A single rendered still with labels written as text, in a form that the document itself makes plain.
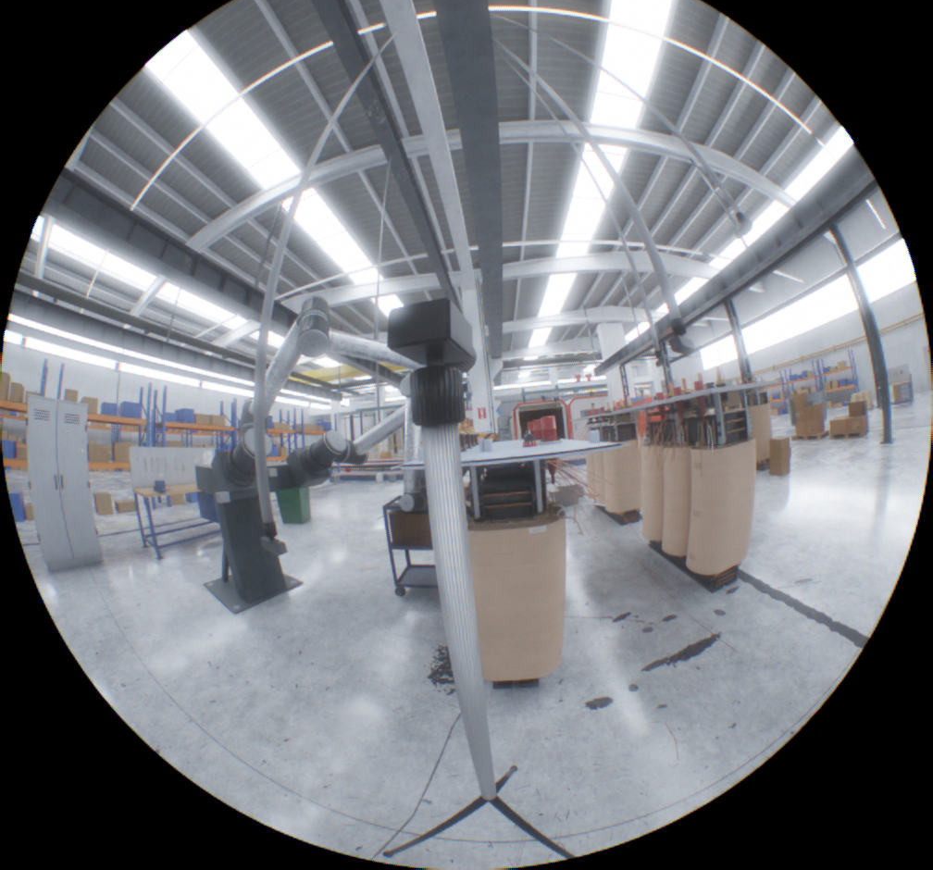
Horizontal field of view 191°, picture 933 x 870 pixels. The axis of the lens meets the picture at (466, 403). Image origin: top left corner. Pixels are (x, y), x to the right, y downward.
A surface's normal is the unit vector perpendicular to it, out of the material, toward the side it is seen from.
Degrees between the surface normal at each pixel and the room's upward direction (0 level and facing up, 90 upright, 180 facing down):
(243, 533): 90
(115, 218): 90
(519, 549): 90
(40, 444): 90
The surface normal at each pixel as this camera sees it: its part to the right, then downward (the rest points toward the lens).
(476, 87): 0.09, 0.99
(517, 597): -0.11, -0.11
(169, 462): 0.99, -0.10
